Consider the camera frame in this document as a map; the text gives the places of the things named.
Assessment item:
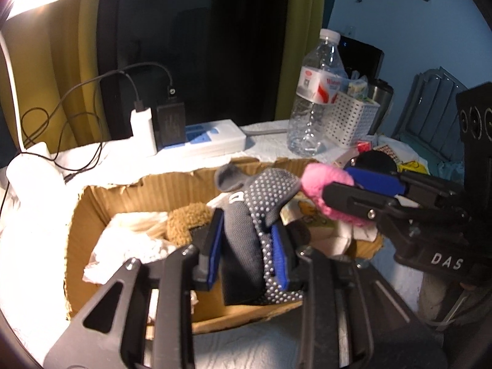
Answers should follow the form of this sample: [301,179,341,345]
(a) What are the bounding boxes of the grey metal frame chair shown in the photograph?
[396,67,467,185]

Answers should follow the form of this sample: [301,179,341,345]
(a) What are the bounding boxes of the white perforated basket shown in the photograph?
[325,91,380,147]

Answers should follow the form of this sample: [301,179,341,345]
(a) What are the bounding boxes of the white power strip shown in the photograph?
[154,119,247,158]

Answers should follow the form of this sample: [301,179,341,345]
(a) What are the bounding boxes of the pink plush toy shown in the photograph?
[301,163,379,227]

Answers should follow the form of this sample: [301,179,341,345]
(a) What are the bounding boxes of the small printed tissue packet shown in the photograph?
[280,196,335,239]

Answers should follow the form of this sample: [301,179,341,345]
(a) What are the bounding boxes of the white cloth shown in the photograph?
[82,211,173,283]

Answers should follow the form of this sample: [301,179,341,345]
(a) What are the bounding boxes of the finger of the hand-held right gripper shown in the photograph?
[343,166,462,201]
[322,182,409,224]

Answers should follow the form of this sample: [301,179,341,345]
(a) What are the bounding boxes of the yellow tissue packet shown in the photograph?
[398,159,429,175]

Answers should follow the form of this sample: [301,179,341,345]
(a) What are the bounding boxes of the brown plush toy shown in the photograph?
[166,202,212,247]

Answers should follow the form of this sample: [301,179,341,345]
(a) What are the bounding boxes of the black boxy appliance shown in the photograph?
[340,35,385,81]

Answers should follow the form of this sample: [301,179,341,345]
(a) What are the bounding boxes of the steel tumbler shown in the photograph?
[365,79,395,135]

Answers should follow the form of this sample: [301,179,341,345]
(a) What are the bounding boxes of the cardboard box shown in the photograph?
[63,156,385,335]

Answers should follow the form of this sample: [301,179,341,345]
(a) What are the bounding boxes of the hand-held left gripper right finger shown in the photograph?
[269,225,448,369]

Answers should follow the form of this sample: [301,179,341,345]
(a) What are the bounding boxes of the grey dotted sock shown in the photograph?
[214,163,308,307]

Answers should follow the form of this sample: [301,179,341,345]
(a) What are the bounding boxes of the black round case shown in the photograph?
[351,151,398,175]

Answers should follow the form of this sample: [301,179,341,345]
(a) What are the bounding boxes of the white plastic bag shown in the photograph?
[379,134,420,163]

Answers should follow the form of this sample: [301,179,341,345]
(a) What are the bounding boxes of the dark glass window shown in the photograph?
[96,0,291,139]

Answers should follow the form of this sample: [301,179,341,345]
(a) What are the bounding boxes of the clear plastic water bottle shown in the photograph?
[288,29,348,157]

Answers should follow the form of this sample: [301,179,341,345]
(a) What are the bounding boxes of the black power adapter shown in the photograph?
[152,85,187,149]

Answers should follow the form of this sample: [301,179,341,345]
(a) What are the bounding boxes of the pale yellow packet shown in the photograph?
[348,71,370,98]

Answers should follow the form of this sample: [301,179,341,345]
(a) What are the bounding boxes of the yellow curtain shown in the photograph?
[275,0,341,121]
[0,0,112,150]

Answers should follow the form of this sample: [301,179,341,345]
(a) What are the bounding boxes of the white charger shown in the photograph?
[130,108,159,156]

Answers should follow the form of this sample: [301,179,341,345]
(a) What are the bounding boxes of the black cable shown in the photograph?
[21,70,146,173]
[117,61,178,98]

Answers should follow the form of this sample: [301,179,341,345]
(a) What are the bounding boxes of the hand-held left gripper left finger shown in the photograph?
[43,208,225,369]

